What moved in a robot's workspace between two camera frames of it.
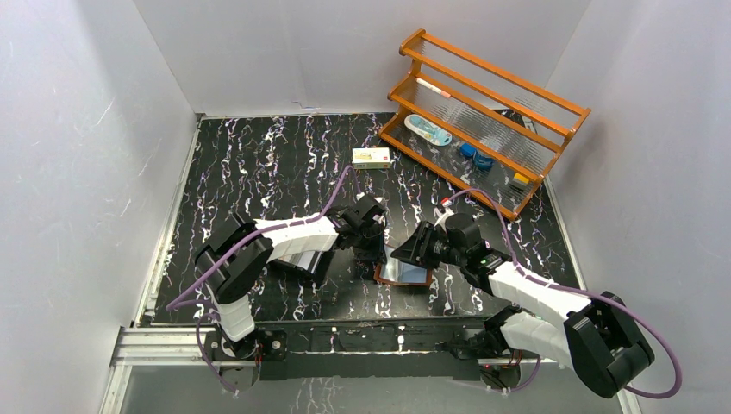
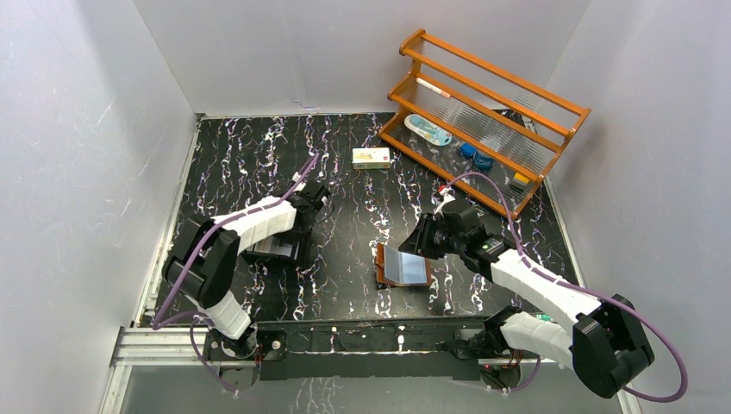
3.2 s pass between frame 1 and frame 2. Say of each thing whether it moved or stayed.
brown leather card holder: stayed
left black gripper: moved
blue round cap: stayed
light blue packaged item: stayed
